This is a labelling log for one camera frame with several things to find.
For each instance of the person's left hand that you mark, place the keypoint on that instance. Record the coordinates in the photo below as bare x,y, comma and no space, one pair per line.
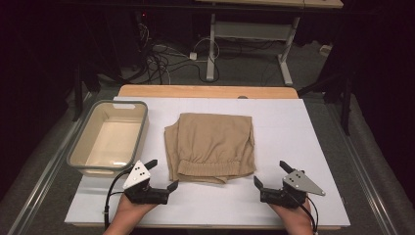
130,213

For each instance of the small white box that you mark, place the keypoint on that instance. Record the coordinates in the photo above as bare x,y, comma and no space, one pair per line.
325,49

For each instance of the wooden table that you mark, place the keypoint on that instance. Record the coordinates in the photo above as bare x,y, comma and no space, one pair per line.
208,91

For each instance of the white power adapter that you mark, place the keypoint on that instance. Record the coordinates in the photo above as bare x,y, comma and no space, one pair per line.
193,56

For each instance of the person's right hand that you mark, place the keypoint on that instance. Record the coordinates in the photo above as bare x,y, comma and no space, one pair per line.
297,217

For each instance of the tan pants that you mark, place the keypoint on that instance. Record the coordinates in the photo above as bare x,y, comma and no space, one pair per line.
212,143

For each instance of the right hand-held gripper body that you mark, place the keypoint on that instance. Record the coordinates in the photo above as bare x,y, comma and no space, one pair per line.
287,196

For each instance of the white board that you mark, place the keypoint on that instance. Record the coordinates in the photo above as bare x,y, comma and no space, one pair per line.
287,130

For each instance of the desk with white frame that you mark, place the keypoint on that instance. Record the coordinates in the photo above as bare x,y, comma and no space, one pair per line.
254,31

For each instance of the beige bin with grey rim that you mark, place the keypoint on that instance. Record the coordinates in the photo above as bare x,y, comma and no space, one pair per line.
111,140

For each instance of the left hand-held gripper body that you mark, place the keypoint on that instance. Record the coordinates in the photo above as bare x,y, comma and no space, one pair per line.
143,194

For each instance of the metal floor rail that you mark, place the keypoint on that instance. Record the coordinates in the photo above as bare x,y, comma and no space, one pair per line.
365,182
39,192

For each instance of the black stand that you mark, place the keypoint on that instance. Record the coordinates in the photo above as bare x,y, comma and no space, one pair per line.
78,91
344,104

